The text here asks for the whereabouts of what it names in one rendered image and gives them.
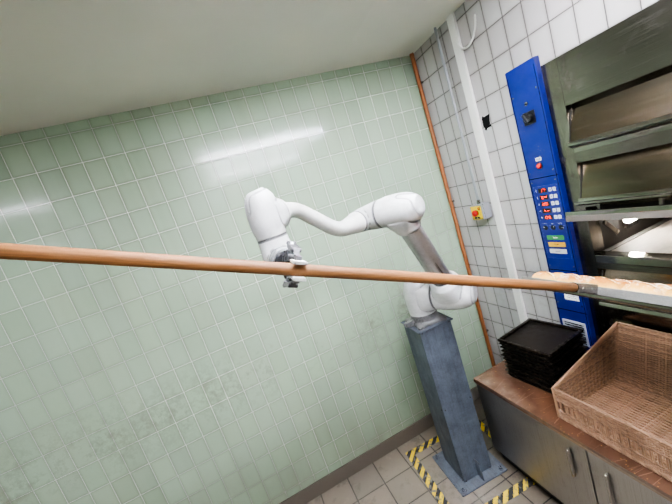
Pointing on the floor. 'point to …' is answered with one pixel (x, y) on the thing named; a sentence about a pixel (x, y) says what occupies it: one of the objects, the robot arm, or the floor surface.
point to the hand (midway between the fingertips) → (298, 269)
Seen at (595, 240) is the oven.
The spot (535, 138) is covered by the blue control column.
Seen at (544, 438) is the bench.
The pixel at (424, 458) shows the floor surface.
